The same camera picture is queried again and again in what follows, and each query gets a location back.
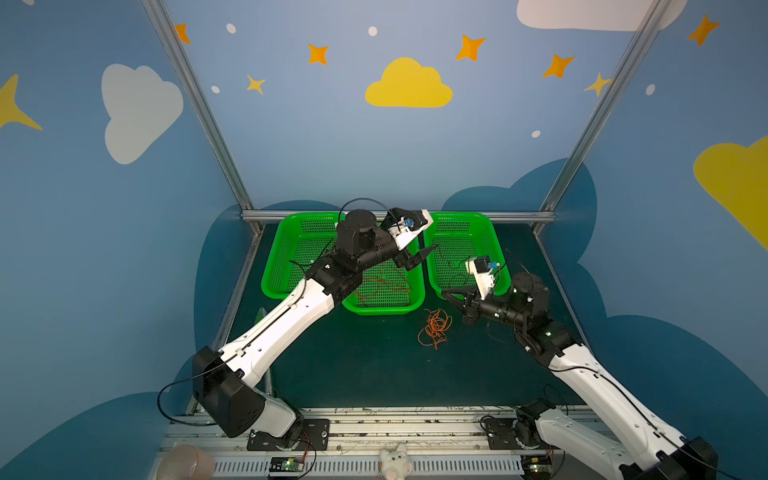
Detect black cable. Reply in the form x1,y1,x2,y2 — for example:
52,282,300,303
431,242,475,289

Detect orange cable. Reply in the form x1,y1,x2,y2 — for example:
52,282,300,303
417,308,454,351

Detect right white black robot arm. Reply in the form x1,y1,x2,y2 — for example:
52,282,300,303
442,272,718,479

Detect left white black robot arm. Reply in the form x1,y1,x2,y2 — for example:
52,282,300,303
192,208,434,442

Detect middle green plastic basket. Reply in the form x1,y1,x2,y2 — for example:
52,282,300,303
342,260,426,316

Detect green plastic basket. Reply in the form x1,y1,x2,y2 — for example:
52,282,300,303
261,212,337,300
423,212,504,299
342,260,426,316

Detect right green plastic basket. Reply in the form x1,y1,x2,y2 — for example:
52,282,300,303
423,212,504,299

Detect left green plastic basket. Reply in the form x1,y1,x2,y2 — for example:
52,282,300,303
261,212,337,300

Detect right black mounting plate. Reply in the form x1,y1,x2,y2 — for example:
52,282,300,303
479,415,560,451

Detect black mounting plate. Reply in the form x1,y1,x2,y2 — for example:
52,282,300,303
246,419,330,451
479,415,560,451

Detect green garden trowel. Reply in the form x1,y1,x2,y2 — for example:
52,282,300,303
254,307,267,325

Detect right green circuit board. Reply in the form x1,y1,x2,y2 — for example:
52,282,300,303
521,456,553,478

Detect green circuit board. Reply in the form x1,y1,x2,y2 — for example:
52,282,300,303
521,456,553,478
268,456,305,476

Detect white plush toy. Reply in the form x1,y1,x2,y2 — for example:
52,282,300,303
379,443,414,480

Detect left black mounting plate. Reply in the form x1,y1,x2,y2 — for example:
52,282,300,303
246,419,330,451

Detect left green circuit board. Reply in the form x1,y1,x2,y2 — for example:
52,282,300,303
268,456,305,476

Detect pink bowl left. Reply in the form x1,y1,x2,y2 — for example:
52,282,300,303
155,444,215,480

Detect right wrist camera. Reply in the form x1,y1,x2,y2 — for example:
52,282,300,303
465,256,500,300

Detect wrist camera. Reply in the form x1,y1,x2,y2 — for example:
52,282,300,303
465,256,500,300
382,208,434,250

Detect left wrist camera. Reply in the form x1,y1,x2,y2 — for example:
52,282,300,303
382,208,434,250

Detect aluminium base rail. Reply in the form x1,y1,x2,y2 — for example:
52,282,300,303
148,406,600,479

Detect aluminium frame back bar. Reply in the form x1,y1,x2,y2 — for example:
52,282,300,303
242,209,556,224

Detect aluminium frame left post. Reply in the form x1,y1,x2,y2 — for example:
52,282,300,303
141,0,253,210

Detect aluminium frame post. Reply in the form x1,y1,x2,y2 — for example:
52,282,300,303
141,0,253,210
540,0,672,217

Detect aluminium frame right post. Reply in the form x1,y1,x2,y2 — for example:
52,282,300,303
540,0,672,217

